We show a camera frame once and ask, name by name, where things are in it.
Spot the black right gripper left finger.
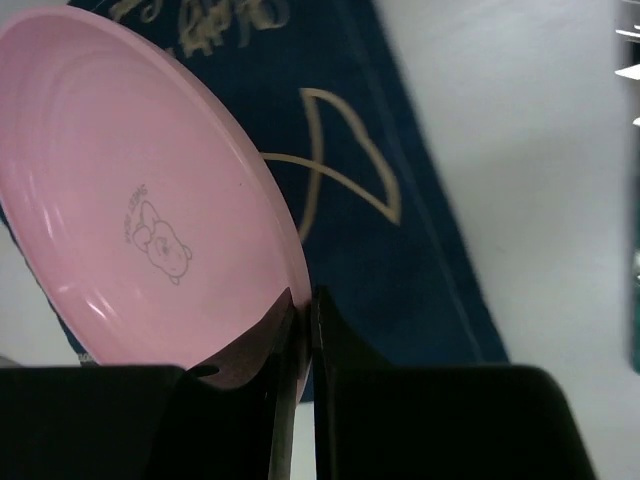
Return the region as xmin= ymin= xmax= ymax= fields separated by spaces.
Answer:
xmin=1 ymin=292 xmax=298 ymax=479

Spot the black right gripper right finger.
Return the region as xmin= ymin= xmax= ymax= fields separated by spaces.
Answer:
xmin=309 ymin=287 xmax=595 ymax=479

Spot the pink plastic plate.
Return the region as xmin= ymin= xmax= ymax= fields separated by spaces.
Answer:
xmin=0 ymin=5 xmax=312 ymax=406

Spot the dark blue cloth placemat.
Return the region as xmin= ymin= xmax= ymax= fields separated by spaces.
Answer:
xmin=0 ymin=0 xmax=509 ymax=371

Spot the fork with green handle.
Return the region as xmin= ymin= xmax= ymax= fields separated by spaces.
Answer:
xmin=629 ymin=246 xmax=639 ymax=374

